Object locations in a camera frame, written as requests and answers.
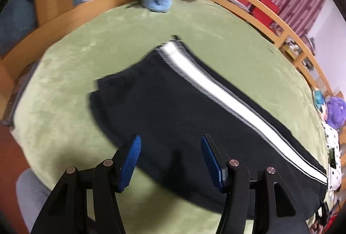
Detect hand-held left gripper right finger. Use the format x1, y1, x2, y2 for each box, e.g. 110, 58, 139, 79
200, 134, 311, 234

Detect black pants with white stripe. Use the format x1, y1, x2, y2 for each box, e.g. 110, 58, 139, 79
89, 34, 329, 220

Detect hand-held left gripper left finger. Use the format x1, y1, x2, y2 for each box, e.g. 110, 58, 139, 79
30, 134, 142, 234

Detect wooden bed rail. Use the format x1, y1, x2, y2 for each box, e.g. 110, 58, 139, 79
186, 0, 334, 97

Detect grey cloth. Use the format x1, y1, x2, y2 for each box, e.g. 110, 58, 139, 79
16, 169, 53, 234

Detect purple plush toy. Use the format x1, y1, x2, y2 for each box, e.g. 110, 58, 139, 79
326, 96, 346, 129

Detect white polka dot cloth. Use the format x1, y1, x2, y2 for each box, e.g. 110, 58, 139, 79
321, 121, 341, 191

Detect green fleece blanket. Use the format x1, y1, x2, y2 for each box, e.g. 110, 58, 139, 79
11, 0, 329, 234

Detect teal plush toy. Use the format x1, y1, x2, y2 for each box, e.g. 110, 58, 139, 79
313, 88, 327, 111

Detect patterned mattress edge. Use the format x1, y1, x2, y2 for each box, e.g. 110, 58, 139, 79
2, 61, 38, 126

